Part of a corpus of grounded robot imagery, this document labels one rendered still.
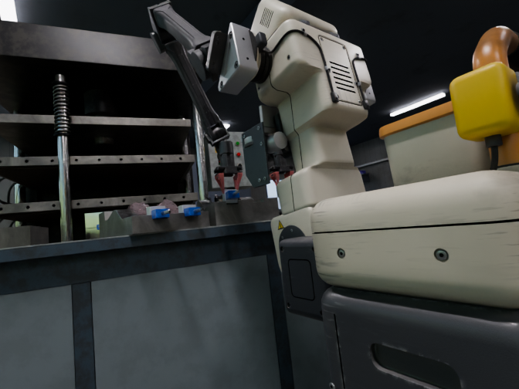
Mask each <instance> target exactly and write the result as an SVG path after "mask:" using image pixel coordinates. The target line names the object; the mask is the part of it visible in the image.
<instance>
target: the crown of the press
mask: <svg viewBox="0 0 519 389"><path fill-rule="evenodd" d="M56 74H61V75H64V76H65V77H66V82H67V83H68V84H69V85H70V88H69V89H68V90H69V93H68V94H69V95H70V96H69V97H68V98H69V99H70V100H69V102H70V104H68V105H70V108H69V109H70V111H69V112H70V115H68V116H82V117H132V118H158V119H178V116H180V115H184V116H185V119H186V120H188V118H189V116H190V114H191V111H192V107H191V98H190V95H189V93H188V91H187V89H186V87H185V84H184V83H183V81H182V79H181V77H180V75H179V73H178V71H177V69H176V67H175V64H174V63H173V62H172V60H171V58H170V57H169V55H168V54H167V53H166V52H163V53H161V54H159V52H158V50H157V48H156V46H155V44H154V42H153V40H152V39H149V38H143V37H137V36H125V35H118V34H112V33H105V32H94V31H87V30H81V29H69V28H63V27H56V26H50V25H38V24H32V23H25V22H13V21H7V20H1V19H0V105H2V106H3V107H4V108H5V109H6V110H7V111H8V112H9V113H10V114H13V110H23V111H24V114H30V115H54V113H55V112H54V109H55V108H54V107H53V106H54V104H53V102H54V100H53V98H54V97H53V94H54V93H53V86H52V81H55V75H56ZM94 144H95V147H98V148H112V147H114V139H113V138H110V137H96V138H95V139H94Z"/></svg>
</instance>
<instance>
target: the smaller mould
mask: <svg viewBox="0 0 519 389"><path fill-rule="evenodd" d="M39 244H49V228H47V227H39V226H32V225H27V226H17V227H7V228H0V249H4V248H12V247H19V246H27V245H39Z"/></svg>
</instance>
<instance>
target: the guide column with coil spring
mask: <svg viewBox="0 0 519 389"><path fill-rule="evenodd" d="M56 80H60V81H64V82H66V77H65V76H64V75H61V74H56V75H55V81H56ZM55 88H56V89H65V90H67V88H66V87H63V86H58V87H55ZM57 103H65V104H67V102H64V101H58V102H56V104H57ZM57 107H66V108H68V106H66V105H57V106H56V108H57ZM59 118H66V119H68V117H64V116H60V117H56V119H59ZM56 122H57V123H58V122H67V123H68V120H57V121H56ZM56 126H57V127H58V126H69V124H66V123H59V124H57V125H56ZM57 130H69V128H67V127H59V128H57ZM57 148H58V168H59V208H60V228H61V242H71V241H73V214H72V196H71V177H70V142H69V137H68V136H63V135H60V136H57Z"/></svg>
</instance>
